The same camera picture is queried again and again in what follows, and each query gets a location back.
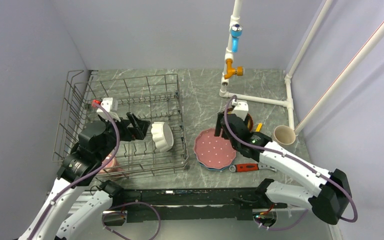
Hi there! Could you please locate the red handled adjustable wrench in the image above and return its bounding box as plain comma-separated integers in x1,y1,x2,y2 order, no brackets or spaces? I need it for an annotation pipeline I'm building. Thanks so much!
228,163,277,173

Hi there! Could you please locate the blue pipe valve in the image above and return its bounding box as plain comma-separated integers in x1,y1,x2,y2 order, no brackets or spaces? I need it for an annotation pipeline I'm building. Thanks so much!
230,23,243,53

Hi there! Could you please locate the blue polka dot plate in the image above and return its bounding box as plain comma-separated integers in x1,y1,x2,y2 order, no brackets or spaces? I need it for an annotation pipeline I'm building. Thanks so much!
197,158,234,171

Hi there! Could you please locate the grey wire dish rack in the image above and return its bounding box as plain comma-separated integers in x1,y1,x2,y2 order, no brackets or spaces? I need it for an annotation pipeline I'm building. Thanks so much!
52,71,188,181

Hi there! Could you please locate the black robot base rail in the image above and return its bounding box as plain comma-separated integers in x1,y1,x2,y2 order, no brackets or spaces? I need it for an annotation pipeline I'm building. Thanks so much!
89,187,312,223

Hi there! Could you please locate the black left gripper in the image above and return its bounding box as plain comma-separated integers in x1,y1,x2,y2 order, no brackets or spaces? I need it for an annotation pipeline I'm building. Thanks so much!
96,111,151,161

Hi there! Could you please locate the white pvc pipe frame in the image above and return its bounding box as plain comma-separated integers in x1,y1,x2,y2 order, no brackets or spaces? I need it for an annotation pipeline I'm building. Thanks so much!
223,0,384,133

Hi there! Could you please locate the yellow and red plate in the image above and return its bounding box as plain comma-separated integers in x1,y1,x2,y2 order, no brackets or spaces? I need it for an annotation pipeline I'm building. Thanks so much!
225,111,255,133

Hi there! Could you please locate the orange pipe fitting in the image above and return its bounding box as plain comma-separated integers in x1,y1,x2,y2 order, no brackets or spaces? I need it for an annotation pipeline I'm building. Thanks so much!
223,58,244,80

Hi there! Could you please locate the white scalloped bowl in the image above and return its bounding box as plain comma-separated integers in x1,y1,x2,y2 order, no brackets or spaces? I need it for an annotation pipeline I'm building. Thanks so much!
151,122,174,153

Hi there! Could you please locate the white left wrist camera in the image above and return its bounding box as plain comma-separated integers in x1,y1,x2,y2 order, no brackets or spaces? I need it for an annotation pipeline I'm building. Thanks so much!
91,97,121,122

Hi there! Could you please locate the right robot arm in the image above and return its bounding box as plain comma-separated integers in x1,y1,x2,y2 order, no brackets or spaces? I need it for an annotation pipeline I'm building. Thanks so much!
214,112,358,225

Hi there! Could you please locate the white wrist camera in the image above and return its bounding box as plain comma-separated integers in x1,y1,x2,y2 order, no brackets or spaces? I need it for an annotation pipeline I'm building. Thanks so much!
230,99,249,121
91,97,121,122

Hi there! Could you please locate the pink ghost pattern mug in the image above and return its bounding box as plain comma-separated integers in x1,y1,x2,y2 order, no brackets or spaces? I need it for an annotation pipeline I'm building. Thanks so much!
98,150,124,174

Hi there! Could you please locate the pink polka dot plate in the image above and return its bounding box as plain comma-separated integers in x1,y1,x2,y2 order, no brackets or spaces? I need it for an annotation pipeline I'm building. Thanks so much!
193,128,237,161

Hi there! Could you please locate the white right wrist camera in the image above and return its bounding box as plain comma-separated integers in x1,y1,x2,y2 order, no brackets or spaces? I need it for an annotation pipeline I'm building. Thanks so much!
230,99,249,121

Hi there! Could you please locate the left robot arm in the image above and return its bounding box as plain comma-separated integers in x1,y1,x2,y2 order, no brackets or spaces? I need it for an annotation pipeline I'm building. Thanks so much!
20,112,151,240

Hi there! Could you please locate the yellow handled screwdriver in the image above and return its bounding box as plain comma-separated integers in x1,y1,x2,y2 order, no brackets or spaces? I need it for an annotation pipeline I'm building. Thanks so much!
255,123,263,133

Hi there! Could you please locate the beige ceramic mug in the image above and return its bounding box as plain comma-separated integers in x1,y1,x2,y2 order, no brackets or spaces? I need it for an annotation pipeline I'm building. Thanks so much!
272,125,297,146

